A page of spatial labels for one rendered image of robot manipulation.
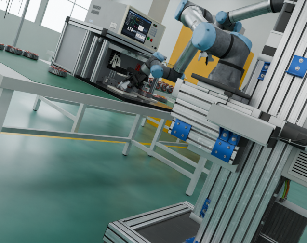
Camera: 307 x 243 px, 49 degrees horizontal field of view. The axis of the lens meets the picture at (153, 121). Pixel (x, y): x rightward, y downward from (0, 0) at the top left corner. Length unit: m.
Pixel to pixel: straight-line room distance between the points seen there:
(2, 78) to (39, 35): 7.97
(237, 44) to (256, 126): 0.40
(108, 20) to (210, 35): 1.09
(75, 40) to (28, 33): 6.86
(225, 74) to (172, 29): 7.45
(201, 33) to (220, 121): 0.39
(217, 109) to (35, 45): 8.27
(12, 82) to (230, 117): 0.89
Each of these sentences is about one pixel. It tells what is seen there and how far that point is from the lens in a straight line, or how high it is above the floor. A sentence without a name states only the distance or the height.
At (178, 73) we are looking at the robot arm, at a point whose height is 1.02.
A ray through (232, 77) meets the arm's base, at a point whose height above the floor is 1.08.
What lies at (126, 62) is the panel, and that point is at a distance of 2.60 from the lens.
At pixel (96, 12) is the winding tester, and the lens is 2.54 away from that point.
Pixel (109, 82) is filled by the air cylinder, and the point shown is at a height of 0.79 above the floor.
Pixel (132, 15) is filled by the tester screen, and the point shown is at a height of 1.27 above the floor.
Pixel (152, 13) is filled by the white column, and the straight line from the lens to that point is 6.48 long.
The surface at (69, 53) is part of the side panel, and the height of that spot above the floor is 0.88.
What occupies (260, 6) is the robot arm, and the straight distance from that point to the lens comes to 2.19.
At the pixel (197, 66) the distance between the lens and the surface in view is 6.08.
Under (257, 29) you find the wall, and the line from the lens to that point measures 7.91.
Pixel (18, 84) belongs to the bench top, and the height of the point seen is 0.73.
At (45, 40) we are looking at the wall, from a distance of 9.53.
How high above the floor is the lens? 0.99
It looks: 8 degrees down
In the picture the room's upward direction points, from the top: 21 degrees clockwise
